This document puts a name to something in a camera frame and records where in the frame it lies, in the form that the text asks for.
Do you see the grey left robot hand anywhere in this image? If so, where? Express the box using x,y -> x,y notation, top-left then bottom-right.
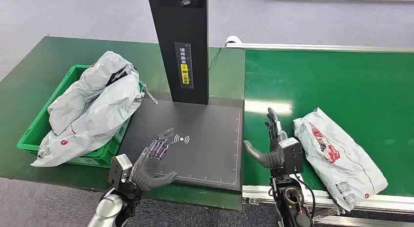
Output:
129,127 -> 179,192

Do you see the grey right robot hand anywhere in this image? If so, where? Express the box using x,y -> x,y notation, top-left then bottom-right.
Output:
243,107 -> 289,170

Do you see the white mailer package red print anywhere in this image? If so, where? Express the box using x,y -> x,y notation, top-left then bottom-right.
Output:
293,107 -> 389,212

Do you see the green conveyor belt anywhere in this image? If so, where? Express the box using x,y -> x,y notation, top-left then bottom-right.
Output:
243,49 -> 414,198

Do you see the white conveyor roller end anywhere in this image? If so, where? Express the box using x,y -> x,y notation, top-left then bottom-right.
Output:
225,35 -> 243,48

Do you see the black scanner platform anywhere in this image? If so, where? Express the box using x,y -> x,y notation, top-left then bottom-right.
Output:
111,91 -> 245,192

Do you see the white mailer bag red dot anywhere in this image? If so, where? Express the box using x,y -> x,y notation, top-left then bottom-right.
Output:
31,73 -> 159,168

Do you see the yellow and black column label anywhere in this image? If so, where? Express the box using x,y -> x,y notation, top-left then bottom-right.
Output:
174,41 -> 194,90

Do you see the crumpled white mailer bag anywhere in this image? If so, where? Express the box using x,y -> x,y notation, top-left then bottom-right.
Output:
48,51 -> 140,136

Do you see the green plastic crate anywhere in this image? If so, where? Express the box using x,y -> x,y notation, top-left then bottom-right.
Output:
17,64 -> 145,168

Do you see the black scanner column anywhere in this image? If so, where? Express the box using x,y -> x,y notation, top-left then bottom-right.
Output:
147,0 -> 209,105

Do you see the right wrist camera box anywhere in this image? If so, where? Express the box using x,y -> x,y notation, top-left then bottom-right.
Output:
278,137 -> 304,174

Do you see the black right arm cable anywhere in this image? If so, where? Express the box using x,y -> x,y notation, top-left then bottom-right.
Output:
292,173 -> 316,220

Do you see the silver conveyor frame bracket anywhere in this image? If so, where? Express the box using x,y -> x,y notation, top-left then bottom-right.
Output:
312,207 -> 345,225

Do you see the thin black table cable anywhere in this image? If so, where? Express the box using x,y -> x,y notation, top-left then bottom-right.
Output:
207,47 -> 223,72

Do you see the silver conveyor frame rail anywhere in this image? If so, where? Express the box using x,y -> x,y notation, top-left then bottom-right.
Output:
242,185 -> 414,216
225,42 -> 414,54

